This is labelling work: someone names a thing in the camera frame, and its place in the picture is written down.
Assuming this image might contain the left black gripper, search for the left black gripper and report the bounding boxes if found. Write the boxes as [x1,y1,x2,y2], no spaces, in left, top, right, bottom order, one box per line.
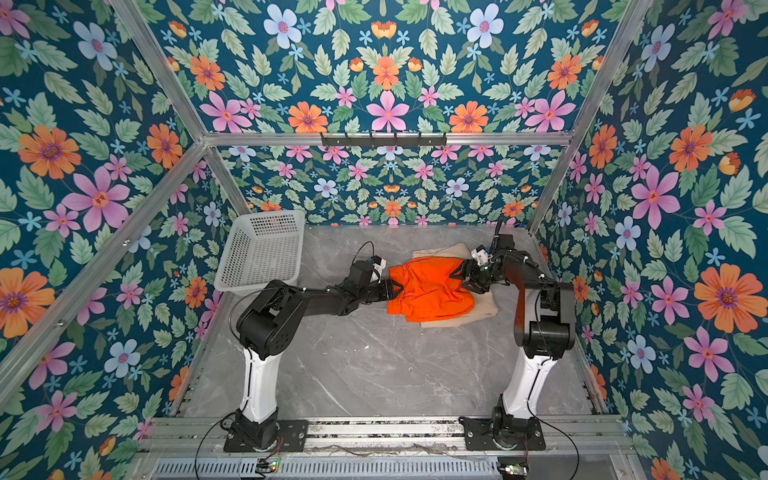
[356,277,404,304]

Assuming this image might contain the beige drawstring shorts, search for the beige drawstring shorts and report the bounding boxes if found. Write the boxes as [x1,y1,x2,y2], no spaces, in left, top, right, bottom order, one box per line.
[410,242,500,329]

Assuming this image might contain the orange shorts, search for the orange shorts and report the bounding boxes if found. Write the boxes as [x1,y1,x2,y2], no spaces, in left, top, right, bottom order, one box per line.
[387,256,475,323]

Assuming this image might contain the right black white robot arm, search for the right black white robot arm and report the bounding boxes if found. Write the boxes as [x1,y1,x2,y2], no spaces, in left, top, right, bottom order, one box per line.
[450,252,576,451]

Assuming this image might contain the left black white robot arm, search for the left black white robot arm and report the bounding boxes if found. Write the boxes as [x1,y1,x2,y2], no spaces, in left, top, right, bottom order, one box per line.
[236,278,404,442]

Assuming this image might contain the white perforated plastic basket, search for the white perforated plastic basket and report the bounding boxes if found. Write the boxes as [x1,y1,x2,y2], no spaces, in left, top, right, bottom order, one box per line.
[214,210,306,296]

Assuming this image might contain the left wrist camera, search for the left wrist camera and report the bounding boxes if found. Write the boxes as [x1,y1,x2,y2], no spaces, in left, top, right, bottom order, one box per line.
[349,255,387,285]

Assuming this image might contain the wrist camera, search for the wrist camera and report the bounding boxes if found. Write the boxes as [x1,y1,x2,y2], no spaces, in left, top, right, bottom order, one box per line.
[471,220,516,267]
[349,255,387,285]

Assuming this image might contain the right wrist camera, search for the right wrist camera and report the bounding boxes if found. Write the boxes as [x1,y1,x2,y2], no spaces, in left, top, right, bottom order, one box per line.
[471,220,516,267]

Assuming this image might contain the black hook rail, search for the black hook rail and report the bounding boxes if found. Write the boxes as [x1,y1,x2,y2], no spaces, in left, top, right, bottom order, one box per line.
[320,132,448,148]

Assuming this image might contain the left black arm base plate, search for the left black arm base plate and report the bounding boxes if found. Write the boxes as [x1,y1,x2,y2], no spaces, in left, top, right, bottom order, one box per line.
[223,420,309,454]

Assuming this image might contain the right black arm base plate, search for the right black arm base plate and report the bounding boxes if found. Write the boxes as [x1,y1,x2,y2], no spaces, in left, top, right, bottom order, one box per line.
[459,415,546,451]

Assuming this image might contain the white vented cable duct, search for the white vented cable duct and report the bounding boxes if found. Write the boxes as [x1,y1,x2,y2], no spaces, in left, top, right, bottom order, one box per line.
[149,457,501,479]

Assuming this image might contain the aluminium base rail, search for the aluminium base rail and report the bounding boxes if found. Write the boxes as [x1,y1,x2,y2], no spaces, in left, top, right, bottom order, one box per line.
[138,415,635,457]

